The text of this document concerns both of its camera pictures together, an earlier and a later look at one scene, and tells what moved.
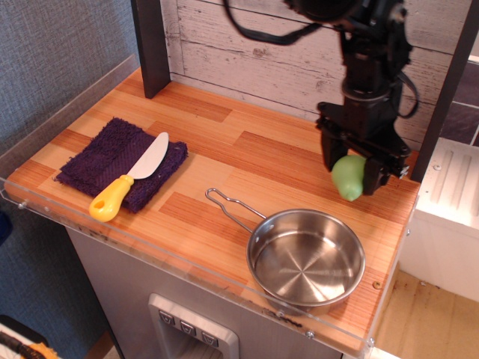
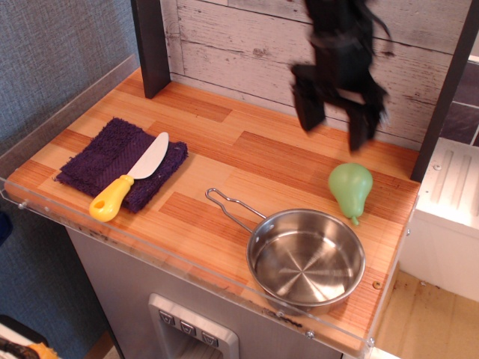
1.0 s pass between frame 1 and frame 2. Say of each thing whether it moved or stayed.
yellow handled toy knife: stayed
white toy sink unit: stayed
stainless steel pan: stayed
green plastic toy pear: moved
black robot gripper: moved
